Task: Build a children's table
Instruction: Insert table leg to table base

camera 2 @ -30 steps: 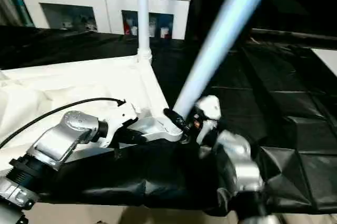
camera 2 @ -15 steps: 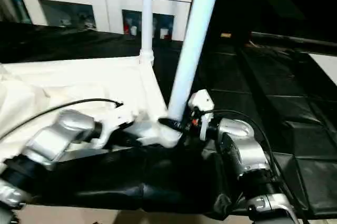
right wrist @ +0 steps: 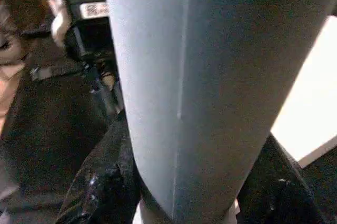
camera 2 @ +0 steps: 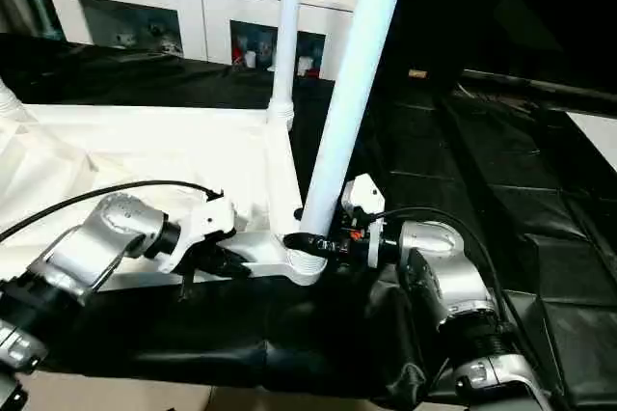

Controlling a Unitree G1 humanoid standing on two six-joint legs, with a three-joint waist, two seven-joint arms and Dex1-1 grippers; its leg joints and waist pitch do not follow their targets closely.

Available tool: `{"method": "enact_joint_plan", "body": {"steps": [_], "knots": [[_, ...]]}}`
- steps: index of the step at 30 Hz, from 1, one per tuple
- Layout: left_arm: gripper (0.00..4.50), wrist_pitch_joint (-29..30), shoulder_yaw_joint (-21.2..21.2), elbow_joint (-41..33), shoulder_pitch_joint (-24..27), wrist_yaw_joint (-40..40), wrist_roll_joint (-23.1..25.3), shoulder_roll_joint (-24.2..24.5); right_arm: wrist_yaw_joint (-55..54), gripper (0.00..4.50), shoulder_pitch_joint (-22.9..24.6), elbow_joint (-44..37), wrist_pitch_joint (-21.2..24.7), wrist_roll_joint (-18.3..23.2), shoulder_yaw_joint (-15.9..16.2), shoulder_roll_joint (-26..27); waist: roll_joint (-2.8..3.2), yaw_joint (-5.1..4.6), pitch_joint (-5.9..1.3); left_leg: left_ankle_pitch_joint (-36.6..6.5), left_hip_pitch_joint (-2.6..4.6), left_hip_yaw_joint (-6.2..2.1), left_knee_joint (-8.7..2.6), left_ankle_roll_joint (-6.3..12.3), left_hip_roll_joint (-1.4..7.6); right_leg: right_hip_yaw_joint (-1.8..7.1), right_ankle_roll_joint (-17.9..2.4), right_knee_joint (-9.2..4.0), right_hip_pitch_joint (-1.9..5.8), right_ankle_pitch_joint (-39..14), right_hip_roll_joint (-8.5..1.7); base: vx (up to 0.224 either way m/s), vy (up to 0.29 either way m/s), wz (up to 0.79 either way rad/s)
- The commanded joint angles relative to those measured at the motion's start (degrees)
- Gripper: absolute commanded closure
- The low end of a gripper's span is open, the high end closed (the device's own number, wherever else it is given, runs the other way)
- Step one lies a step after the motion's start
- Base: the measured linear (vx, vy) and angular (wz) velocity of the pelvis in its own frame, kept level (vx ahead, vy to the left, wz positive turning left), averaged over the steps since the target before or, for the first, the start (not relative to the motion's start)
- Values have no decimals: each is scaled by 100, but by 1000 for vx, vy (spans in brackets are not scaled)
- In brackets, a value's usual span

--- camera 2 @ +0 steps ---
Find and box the white plastic table top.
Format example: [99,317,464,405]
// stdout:
[0,102,327,288]

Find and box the white plastic table leg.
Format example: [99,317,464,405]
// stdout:
[267,0,309,132]
[0,77,24,124]
[287,0,414,283]

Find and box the black work mat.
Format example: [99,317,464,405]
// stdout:
[0,33,617,407]

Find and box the white glass-door cabinet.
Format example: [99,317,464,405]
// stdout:
[37,0,360,81]

